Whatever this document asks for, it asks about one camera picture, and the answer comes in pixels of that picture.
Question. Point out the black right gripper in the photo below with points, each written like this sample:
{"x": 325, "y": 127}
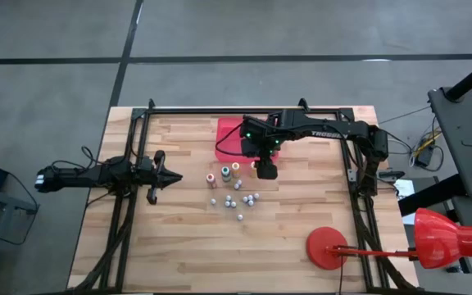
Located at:
{"x": 266, "y": 170}

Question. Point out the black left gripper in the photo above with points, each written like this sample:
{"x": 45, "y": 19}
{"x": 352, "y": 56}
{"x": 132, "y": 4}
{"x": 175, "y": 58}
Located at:
{"x": 152, "y": 174}

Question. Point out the red-orange food coloring bottle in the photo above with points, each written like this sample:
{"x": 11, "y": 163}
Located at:
{"x": 210, "y": 181}

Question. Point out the green food coloring bottle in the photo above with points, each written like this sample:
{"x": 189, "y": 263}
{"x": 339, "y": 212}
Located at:
{"x": 226, "y": 174}

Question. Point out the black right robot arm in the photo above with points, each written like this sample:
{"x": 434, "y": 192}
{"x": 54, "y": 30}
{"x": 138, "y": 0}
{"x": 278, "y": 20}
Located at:
{"x": 322, "y": 129}

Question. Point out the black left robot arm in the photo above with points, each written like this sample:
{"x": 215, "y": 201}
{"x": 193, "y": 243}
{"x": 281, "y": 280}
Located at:
{"x": 76, "y": 176}

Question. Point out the pink plastic bin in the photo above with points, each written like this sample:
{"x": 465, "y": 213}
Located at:
{"x": 224, "y": 123}

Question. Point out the red desk lamp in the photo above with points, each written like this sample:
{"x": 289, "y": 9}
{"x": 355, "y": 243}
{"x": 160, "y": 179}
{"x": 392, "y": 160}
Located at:
{"x": 326, "y": 248}

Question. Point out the white paper sheet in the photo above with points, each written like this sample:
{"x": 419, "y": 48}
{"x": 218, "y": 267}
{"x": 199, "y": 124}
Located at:
{"x": 403, "y": 189}

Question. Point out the grey side table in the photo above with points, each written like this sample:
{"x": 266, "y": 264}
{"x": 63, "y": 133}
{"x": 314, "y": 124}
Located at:
{"x": 6, "y": 198}

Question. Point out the black cart beam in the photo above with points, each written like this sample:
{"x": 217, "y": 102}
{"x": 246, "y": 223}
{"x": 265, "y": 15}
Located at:
{"x": 428, "y": 201}

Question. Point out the grey cart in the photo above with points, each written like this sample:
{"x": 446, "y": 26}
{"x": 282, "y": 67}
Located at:
{"x": 465, "y": 135}

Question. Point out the black pole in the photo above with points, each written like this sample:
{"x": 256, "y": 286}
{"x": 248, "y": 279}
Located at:
{"x": 471, "y": 78}

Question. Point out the black aluminium table frame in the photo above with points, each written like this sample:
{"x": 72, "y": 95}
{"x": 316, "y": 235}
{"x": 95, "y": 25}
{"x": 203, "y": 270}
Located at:
{"x": 187, "y": 110}

